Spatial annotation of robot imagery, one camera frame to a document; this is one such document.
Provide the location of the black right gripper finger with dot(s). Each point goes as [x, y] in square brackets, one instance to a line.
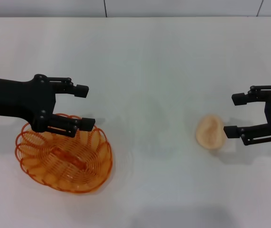
[242, 98]
[249, 135]

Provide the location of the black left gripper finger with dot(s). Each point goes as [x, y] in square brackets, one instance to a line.
[78, 90]
[66, 124]

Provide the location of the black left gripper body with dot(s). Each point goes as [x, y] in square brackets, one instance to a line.
[14, 98]

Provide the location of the pale round bread bun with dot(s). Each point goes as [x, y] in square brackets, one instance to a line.
[210, 133]

